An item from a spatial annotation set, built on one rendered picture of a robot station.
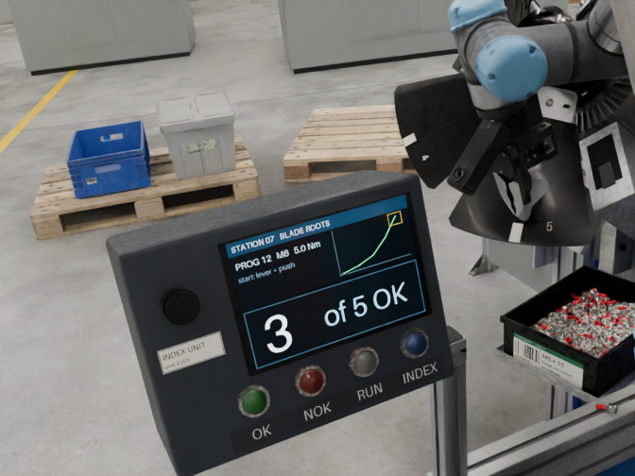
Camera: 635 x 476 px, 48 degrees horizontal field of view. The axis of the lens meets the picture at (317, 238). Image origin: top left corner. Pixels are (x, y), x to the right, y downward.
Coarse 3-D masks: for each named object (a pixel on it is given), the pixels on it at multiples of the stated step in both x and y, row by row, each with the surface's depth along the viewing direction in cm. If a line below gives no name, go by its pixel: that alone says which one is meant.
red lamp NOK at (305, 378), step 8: (304, 368) 59; (312, 368) 59; (320, 368) 59; (296, 376) 59; (304, 376) 58; (312, 376) 58; (320, 376) 59; (296, 384) 59; (304, 384) 58; (312, 384) 58; (320, 384) 59; (304, 392) 59; (312, 392) 59
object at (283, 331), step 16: (272, 304) 57; (288, 304) 58; (256, 320) 57; (272, 320) 57; (288, 320) 58; (304, 320) 58; (256, 336) 57; (272, 336) 57; (288, 336) 58; (304, 336) 58; (256, 352) 57; (272, 352) 58; (288, 352) 58; (304, 352) 59; (256, 368) 57
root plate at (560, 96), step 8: (544, 88) 122; (552, 88) 121; (544, 96) 121; (552, 96) 121; (560, 96) 121; (568, 96) 121; (576, 96) 121; (544, 104) 121; (560, 104) 121; (568, 104) 121; (544, 112) 120; (552, 112) 120; (560, 112) 120; (568, 112) 120; (560, 120) 120; (568, 120) 120
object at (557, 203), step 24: (552, 120) 119; (552, 144) 118; (576, 144) 118; (552, 168) 116; (576, 168) 116; (480, 192) 118; (552, 192) 115; (576, 192) 114; (456, 216) 119; (480, 216) 117; (504, 216) 115; (552, 216) 113; (576, 216) 112; (504, 240) 114; (528, 240) 112; (552, 240) 111; (576, 240) 110
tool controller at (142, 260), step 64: (320, 192) 61; (384, 192) 60; (128, 256) 53; (192, 256) 54; (256, 256) 56; (320, 256) 58; (384, 256) 60; (128, 320) 61; (192, 320) 54; (320, 320) 59; (384, 320) 61; (192, 384) 56; (384, 384) 62; (192, 448) 56; (256, 448) 58
